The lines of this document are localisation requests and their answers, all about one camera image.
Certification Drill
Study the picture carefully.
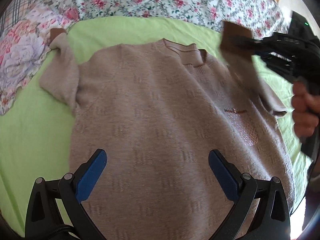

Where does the person's right hand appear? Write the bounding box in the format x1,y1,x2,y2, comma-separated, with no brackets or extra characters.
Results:
291,81,320,138

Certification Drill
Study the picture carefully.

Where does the beige knit sweater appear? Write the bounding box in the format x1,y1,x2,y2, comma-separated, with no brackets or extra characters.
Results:
39,23,295,239

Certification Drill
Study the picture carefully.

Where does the pastel floral pillow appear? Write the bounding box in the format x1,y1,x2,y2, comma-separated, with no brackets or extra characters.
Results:
1,4,79,115

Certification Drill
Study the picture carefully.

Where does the light green bed sheet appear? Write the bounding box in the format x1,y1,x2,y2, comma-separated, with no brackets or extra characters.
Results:
1,16,312,239

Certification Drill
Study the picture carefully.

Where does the plaid checked blanket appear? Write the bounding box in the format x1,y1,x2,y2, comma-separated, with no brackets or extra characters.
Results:
1,0,36,38

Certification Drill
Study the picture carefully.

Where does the rose floral white quilt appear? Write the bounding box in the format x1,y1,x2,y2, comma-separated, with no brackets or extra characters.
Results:
41,0,290,39

